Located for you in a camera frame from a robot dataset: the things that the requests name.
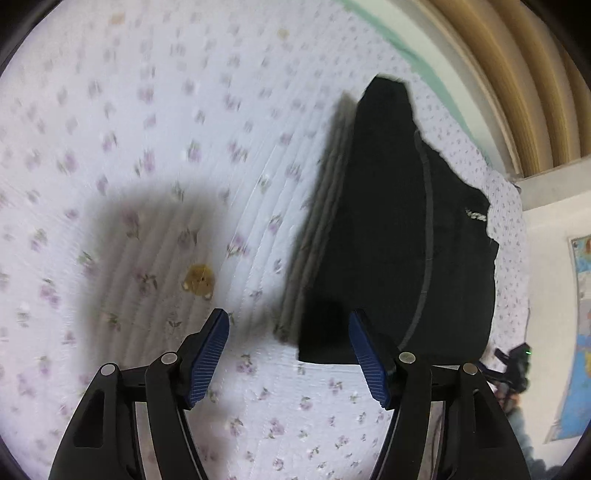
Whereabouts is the wall poster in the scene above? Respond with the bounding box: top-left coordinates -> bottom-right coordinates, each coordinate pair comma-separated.
545,234 -> 591,445

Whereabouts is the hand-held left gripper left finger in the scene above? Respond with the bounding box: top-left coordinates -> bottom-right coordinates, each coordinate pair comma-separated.
48,308 -> 230,480

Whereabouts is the black hoodie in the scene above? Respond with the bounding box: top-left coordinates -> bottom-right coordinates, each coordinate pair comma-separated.
295,76 -> 500,366

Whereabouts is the floral bed sheet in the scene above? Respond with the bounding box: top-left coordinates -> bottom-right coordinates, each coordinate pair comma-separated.
0,0 -> 532,480

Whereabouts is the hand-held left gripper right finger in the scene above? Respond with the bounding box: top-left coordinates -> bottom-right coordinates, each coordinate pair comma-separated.
348,310 -> 532,480

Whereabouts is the wooden headboard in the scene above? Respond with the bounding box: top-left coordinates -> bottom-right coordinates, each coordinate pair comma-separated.
429,0 -> 591,178

